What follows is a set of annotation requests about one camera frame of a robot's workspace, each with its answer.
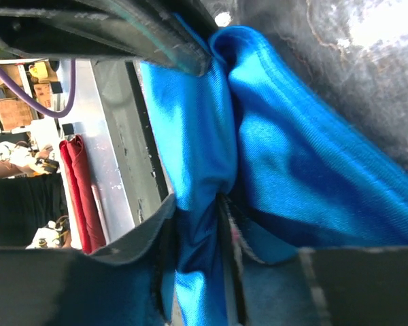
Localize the blue satin napkin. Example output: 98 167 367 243
141 26 408 325

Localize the person in black shirt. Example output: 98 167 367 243
0 156 68 248

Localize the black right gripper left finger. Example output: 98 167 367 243
0 194 175 325

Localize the white teleoperation controller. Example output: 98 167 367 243
26 221 69 249

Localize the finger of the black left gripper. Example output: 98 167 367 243
0 1 213 76

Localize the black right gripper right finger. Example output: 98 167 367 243
219 195 408 325

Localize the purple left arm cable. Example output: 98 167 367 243
0 54 78 120

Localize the dark red folded cloth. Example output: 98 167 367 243
59 135 106 254

